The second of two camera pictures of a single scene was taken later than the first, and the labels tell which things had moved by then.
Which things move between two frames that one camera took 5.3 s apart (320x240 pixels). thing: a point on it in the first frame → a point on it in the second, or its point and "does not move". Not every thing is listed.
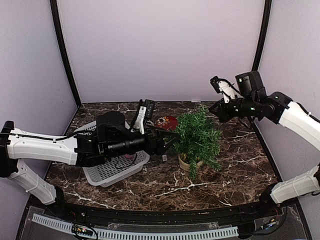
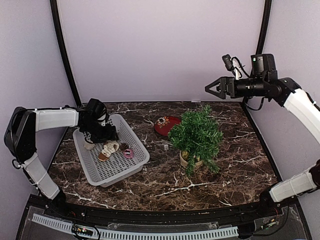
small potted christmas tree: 197,141 does not move
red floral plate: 168,122 does not move
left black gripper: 153,149 → 109,135
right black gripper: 223,116 → 225,81
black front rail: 151,216 does not move
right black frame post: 264,35 does not move
